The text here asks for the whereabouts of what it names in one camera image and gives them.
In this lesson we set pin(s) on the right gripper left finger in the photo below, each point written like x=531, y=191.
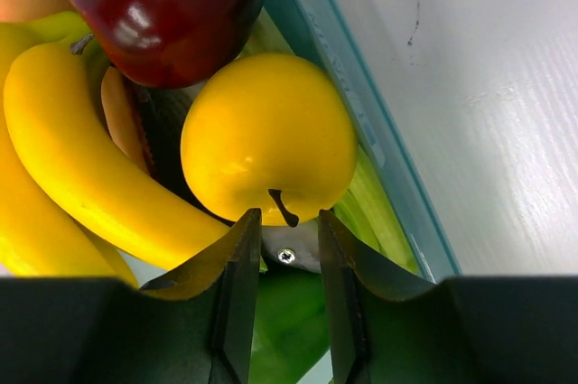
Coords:
x=211, y=302

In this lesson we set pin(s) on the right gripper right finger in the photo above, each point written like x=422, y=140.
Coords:
x=358, y=283

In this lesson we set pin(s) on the blue plastic fruit basket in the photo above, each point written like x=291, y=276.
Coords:
x=316, y=30

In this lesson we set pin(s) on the green celery stalk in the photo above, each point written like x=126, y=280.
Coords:
x=367, y=212

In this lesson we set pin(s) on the green bell pepper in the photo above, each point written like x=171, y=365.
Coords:
x=290, y=331

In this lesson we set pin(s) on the yellow apple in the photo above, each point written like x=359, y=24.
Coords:
x=269, y=131

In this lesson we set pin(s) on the yellow banana bunch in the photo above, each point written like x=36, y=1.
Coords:
x=55, y=121

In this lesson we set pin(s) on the orange carrot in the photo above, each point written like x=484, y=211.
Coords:
x=121, y=118

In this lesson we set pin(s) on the dark red apple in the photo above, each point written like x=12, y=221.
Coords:
x=170, y=43

